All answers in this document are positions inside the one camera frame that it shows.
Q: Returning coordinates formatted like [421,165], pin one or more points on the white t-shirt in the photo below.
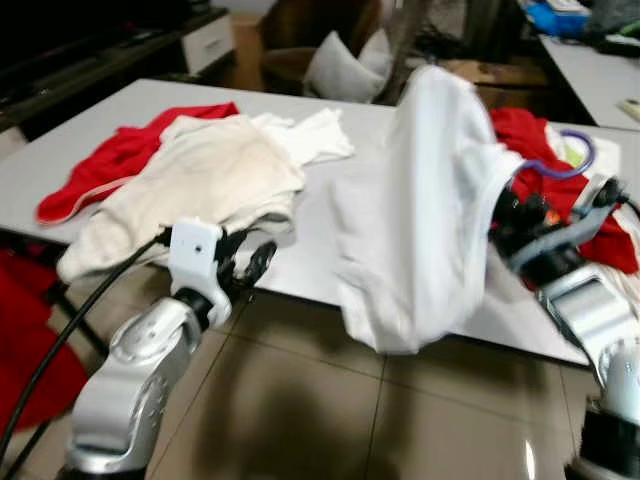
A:
[430,200]

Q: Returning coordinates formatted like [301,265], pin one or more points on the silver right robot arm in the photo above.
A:
[595,315]

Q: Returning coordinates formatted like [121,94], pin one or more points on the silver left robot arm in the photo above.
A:
[140,380]

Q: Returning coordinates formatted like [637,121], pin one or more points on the beige denim trousers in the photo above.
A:
[210,180]

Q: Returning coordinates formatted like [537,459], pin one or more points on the plain red sweatshirt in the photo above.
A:
[525,135]

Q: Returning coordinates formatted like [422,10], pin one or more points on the white garment with green print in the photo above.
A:
[610,150]

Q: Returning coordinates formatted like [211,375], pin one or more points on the brown cardboard box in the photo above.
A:
[500,75]

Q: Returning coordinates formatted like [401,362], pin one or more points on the white remote control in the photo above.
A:
[631,108]

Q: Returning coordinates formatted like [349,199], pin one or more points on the grey office table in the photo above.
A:
[600,75]

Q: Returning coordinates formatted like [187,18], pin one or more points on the brown armchair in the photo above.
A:
[285,65]

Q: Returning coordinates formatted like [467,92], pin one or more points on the grey pillow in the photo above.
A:
[340,75]

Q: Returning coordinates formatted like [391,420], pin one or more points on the blue plastic box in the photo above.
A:
[555,20]

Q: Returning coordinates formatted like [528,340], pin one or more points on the white drawer cabinet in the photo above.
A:
[207,42]

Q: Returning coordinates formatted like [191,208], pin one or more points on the red cloth on floor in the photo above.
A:
[30,340]

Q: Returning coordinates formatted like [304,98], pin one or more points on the grey patterned curtain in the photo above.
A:
[410,30]

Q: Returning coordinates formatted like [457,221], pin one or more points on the black low cabinet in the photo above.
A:
[80,60]

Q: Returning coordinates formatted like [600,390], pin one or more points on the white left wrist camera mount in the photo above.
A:
[195,250]

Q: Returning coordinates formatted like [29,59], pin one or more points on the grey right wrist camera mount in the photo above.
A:
[572,225]

